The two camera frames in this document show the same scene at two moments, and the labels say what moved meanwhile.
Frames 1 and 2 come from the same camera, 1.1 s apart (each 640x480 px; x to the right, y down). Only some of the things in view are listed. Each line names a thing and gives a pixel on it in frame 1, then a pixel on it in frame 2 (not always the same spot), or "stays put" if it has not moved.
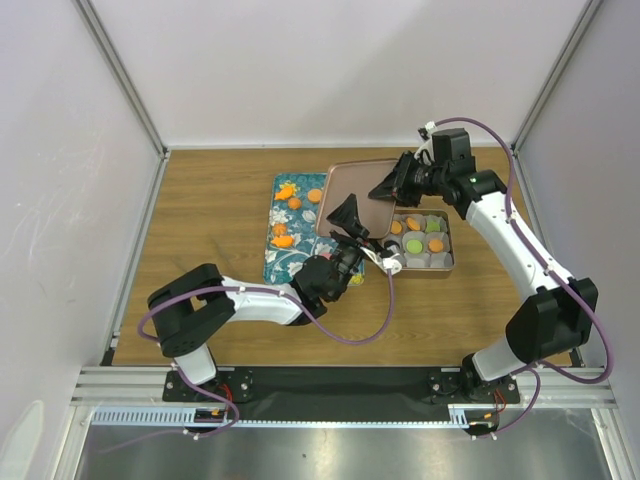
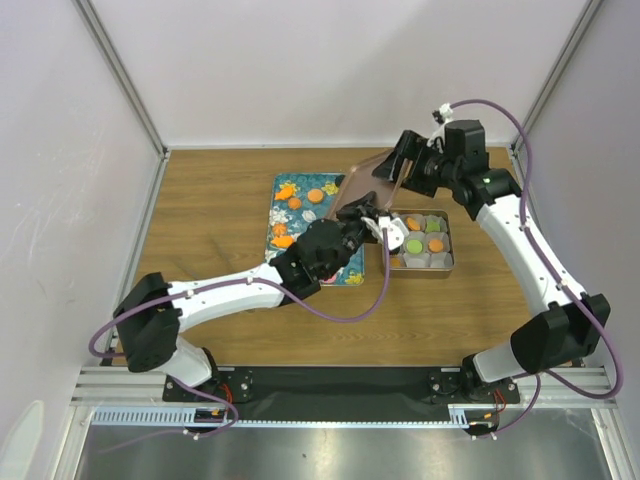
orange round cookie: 435,245 stays put
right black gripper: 388,188 -> 414,147
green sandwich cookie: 433,227 stays put
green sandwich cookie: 414,246 stays put
